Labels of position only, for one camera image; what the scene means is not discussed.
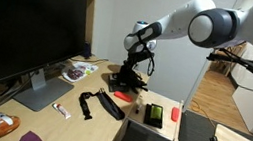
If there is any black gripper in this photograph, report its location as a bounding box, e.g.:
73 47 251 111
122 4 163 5
122 48 148 71

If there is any red oblong case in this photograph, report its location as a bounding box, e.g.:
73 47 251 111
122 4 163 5
169 106 182 124
112 90 134 104

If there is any light wooden side table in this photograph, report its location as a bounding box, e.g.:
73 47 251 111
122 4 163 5
123 85 187 141

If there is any white plastic packet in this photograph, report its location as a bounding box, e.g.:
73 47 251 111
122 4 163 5
72 60 100 77

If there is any dark blue cup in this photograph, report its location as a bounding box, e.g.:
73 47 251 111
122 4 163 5
81 41 94 59

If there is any small white lip balm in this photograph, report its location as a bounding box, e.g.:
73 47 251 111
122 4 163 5
134 102 143 115

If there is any black running belt pouch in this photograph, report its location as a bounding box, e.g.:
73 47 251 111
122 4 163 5
75 84 130 127

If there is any green pack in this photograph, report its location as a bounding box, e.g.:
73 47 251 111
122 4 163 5
149 105 164 120

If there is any small white red tube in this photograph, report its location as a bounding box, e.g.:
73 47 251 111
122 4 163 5
50 102 74 121

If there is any wooden chair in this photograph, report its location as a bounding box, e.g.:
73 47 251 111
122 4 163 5
208 37 250 79

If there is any black computer monitor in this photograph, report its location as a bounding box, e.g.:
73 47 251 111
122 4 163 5
0 0 92 118

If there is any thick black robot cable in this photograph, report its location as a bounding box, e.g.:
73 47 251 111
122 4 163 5
132 31 160 78

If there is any black monitor cable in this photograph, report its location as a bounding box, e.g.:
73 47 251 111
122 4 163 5
68 52 111 67

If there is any orange floor cable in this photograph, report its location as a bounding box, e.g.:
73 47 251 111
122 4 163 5
187 98 221 123

